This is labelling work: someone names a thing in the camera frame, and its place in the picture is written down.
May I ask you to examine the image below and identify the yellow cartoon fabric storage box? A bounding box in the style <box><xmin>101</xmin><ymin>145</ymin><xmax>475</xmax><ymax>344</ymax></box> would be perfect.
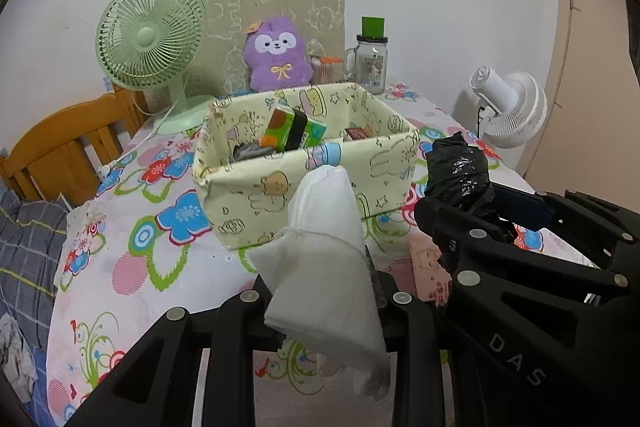
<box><xmin>192</xmin><ymin>83</ymin><xmax>420</xmax><ymax>249</ymax></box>

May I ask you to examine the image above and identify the grey plaid pillow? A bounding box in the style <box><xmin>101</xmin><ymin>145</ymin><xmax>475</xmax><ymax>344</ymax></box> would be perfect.
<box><xmin>0</xmin><ymin>188</ymin><xmax>67</xmax><ymax>351</ymax></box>

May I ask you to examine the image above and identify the glass jar green lid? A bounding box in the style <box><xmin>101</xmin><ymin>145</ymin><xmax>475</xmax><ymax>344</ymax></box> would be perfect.
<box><xmin>343</xmin><ymin>16</ymin><xmax>388</xmax><ymax>95</ymax></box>

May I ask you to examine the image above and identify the wooden chair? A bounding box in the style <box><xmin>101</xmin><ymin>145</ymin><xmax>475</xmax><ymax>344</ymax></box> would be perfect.
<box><xmin>1</xmin><ymin>87</ymin><xmax>148</xmax><ymax>206</ymax></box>

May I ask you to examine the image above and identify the white fan cable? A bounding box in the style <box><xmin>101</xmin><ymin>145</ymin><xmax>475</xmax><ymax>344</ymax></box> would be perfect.
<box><xmin>96</xmin><ymin>98</ymin><xmax>179</xmax><ymax>180</ymax></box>

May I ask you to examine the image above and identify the green desk fan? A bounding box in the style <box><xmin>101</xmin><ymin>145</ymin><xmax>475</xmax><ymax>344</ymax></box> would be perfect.
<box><xmin>96</xmin><ymin>0</ymin><xmax>213</xmax><ymax>134</ymax></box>

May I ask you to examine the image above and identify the pink cartoon packet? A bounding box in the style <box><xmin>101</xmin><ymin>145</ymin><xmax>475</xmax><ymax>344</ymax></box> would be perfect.
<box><xmin>409</xmin><ymin>232</ymin><xmax>451</xmax><ymax>307</ymax></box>

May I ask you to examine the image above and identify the purple plush toy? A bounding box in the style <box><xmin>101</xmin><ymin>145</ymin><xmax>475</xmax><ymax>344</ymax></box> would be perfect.
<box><xmin>243</xmin><ymin>16</ymin><xmax>312</xmax><ymax>92</ymax></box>

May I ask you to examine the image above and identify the grey drawstring pouch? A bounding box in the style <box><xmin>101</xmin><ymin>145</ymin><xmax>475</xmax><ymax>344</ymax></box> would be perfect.
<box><xmin>232</xmin><ymin>142</ymin><xmax>276</xmax><ymax>161</ymax></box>

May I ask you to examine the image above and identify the white clip fan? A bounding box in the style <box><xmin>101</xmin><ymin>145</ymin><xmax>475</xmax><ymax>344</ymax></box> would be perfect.
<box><xmin>470</xmin><ymin>65</ymin><xmax>548</xmax><ymax>148</ymax></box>

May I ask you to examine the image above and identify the black plastic bag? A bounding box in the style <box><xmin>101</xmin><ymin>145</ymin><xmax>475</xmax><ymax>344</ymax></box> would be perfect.
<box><xmin>424</xmin><ymin>131</ymin><xmax>495</xmax><ymax>217</ymax></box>

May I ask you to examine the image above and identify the floral tablecloth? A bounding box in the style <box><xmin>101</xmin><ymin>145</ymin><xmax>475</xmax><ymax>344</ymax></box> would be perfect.
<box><xmin>45</xmin><ymin>81</ymin><xmax>597</xmax><ymax>427</ymax></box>

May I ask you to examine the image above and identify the red small box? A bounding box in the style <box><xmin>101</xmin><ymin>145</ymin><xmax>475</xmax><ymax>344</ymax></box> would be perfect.
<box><xmin>343</xmin><ymin>127</ymin><xmax>375</xmax><ymax>142</ymax></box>

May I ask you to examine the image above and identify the cartoon cardboard sheet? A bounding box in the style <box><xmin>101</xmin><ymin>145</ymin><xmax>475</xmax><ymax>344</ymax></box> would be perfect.
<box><xmin>186</xmin><ymin>0</ymin><xmax>345</xmax><ymax>96</ymax></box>

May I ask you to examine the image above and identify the toothpick holder orange lid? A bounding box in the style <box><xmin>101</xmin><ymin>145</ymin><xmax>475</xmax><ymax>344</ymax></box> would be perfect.
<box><xmin>310</xmin><ymin>55</ymin><xmax>345</xmax><ymax>84</ymax></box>

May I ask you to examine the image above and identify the colourful cartoon tissue pack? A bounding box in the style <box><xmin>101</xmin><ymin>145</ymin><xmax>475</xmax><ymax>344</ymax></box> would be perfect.
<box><xmin>258</xmin><ymin>105</ymin><xmax>328</xmax><ymax>152</ymax></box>

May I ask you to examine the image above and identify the white cloth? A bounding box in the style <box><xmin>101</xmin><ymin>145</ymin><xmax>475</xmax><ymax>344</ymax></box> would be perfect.
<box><xmin>250</xmin><ymin>166</ymin><xmax>390</xmax><ymax>400</ymax></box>

